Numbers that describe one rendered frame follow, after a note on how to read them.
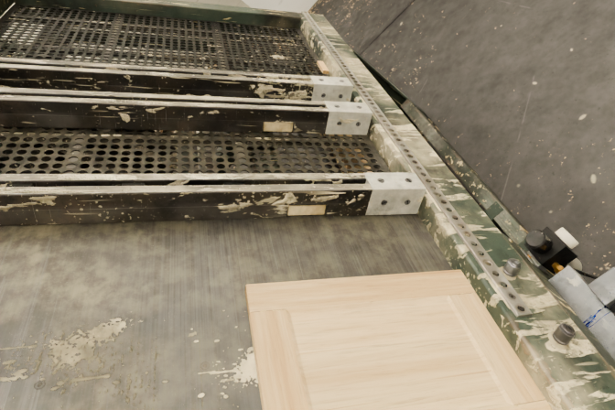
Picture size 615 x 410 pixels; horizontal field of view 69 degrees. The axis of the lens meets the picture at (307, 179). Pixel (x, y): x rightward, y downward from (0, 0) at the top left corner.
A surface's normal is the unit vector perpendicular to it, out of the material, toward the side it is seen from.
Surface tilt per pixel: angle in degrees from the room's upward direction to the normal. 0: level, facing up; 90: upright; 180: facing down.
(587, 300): 0
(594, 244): 0
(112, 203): 90
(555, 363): 57
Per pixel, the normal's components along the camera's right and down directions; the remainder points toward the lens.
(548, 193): -0.72, -0.43
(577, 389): 0.15, -0.81
